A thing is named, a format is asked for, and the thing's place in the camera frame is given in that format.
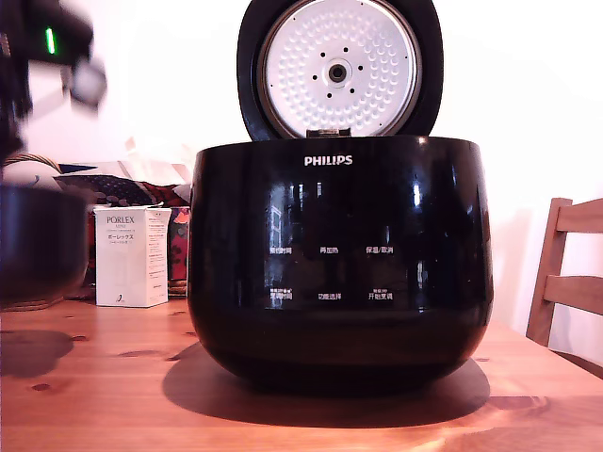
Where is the white Porlex box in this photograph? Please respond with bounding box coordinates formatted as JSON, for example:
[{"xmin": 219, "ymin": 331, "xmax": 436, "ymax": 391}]
[{"xmin": 93, "ymin": 204, "xmax": 173, "ymax": 309}]

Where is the white paper bag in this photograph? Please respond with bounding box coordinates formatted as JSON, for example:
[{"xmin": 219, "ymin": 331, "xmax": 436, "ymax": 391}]
[{"xmin": 118, "ymin": 135, "xmax": 188, "ymax": 179}]

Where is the dark patterned fabric bag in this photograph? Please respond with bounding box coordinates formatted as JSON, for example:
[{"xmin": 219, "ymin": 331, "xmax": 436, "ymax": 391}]
[{"xmin": 53, "ymin": 161, "xmax": 194, "ymax": 209}]

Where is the black Philips rice cooker body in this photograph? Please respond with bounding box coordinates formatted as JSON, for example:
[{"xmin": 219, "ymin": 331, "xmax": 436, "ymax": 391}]
[{"xmin": 187, "ymin": 135, "xmax": 495, "ymax": 396}]

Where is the black rice cooker lid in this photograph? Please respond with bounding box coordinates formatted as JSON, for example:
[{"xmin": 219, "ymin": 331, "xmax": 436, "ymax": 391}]
[{"xmin": 236, "ymin": 0, "xmax": 445, "ymax": 141}]

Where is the wooden chair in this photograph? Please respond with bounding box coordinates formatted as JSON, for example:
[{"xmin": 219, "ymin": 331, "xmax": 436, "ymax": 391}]
[{"xmin": 524, "ymin": 197, "xmax": 603, "ymax": 369}]

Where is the dark metallic pot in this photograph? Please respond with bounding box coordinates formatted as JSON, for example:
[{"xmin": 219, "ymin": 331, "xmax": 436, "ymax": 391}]
[{"xmin": 0, "ymin": 182, "xmax": 91, "ymax": 305}]

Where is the red floral box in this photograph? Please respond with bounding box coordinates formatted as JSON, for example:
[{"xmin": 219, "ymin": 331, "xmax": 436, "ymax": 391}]
[{"xmin": 167, "ymin": 205, "xmax": 192, "ymax": 299}]

